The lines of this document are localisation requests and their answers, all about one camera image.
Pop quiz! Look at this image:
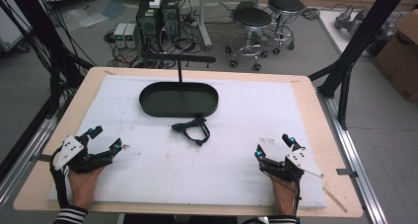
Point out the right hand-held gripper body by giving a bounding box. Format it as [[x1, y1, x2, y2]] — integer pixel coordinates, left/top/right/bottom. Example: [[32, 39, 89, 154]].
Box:
[[257, 146, 325, 183]]

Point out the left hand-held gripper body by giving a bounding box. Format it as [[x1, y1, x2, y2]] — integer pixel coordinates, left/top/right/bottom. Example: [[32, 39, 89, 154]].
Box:
[[52, 134, 114, 175]]

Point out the person's left hand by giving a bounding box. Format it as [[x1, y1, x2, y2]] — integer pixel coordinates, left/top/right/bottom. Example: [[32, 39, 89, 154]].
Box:
[[66, 165, 106, 211]]

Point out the person's right hand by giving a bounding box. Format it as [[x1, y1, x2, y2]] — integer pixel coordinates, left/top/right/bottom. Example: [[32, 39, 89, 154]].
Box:
[[269, 175, 298, 218]]

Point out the white foam mat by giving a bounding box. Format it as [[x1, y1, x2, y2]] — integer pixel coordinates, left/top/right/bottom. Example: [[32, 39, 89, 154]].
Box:
[[46, 73, 328, 210]]

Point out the thin wooden stick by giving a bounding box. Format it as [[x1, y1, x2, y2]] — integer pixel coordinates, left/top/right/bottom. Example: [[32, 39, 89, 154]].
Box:
[[322, 187, 349, 214]]

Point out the black oval tray hanger stand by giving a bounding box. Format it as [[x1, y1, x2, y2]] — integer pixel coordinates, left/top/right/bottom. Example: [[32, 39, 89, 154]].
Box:
[[138, 51, 220, 118]]

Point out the grey bench power supply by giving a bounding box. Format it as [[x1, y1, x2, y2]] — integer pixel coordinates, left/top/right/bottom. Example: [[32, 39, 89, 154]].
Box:
[[112, 22, 128, 49], [123, 23, 138, 50]]

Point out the black computer tower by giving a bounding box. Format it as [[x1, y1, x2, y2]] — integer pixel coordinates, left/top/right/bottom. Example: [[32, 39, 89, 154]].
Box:
[[135, 0, 163, 52], [160, 0, 181, 40]]

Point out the large black round stool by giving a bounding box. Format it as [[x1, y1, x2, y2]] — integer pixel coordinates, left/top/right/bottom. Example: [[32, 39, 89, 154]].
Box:
[[224, 6, 274, 72]]

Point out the small black round stool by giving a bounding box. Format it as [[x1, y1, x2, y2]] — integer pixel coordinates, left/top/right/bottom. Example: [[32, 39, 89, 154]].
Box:
[[265, 0, 307, 56]]

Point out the brown cardboard box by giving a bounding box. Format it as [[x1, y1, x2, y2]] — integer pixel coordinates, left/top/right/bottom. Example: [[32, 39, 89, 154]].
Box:
[[372, 8, 418, 104]]

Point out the grey machine part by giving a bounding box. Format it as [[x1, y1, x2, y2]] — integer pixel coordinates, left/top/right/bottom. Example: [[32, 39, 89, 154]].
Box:
[[334, 4, 399, 41]]

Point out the grey table leg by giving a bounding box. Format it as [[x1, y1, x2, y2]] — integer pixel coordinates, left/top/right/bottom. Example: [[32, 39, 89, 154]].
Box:
[[196, 0, 213, 51]]

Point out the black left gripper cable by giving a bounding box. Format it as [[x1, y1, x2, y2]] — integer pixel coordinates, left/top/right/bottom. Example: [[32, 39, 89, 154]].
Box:
[[48, 147, 72, 209]]

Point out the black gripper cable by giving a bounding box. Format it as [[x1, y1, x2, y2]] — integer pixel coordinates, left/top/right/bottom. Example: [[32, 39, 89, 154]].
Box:
[[293, 179, 303, 220], [48, 147, 72, 209]]

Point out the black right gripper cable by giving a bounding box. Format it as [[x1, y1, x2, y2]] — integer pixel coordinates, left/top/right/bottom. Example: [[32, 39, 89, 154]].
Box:
[[293, 179, 303, 220]]

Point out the aluminium side rail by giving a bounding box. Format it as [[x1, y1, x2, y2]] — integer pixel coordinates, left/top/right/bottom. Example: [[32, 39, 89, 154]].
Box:
[[0, 95, 72, 209], [315, 88, 389, 224]]

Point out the black strap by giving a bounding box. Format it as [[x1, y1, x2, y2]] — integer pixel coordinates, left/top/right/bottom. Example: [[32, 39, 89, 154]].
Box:
[[171, 116, 212, 148]]

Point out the black metal frame post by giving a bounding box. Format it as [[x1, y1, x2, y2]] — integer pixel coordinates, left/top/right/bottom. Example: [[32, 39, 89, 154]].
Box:
[[0, 0, 96, 119], [308, 0, 412, 131]]

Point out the tangle of floor cables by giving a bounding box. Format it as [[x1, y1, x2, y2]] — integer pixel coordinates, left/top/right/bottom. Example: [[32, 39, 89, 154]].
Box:
[[104, 0, 218, 69]]

